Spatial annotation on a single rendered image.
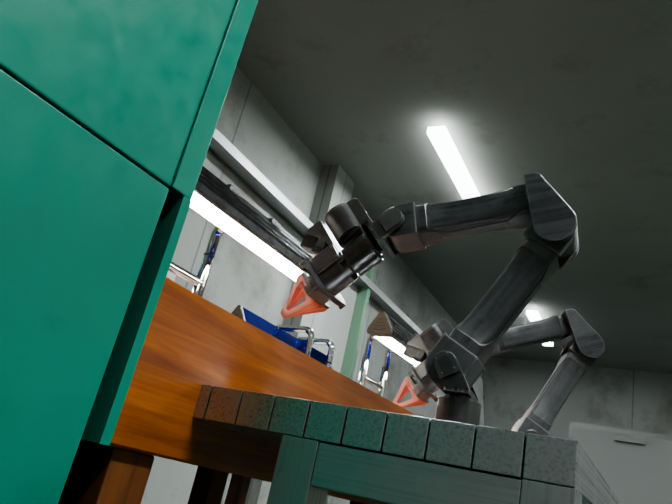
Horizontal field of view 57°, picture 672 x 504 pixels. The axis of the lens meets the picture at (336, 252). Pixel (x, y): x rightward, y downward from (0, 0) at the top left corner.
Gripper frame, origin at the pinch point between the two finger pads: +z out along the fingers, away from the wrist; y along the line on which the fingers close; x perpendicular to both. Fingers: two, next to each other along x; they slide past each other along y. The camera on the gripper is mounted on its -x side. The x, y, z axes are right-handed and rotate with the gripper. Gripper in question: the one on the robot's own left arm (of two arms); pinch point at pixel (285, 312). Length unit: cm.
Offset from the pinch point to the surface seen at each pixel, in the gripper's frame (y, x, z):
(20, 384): 53, 29, 3
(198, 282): -11.4, -30.5, 20.6
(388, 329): -71, -26, 0
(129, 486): 33.7, 31.2, 11.2
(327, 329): -327, -207, 98
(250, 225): -2.5, -25.2, 0.1
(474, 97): -207, -200, -90
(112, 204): 51, 16, -8
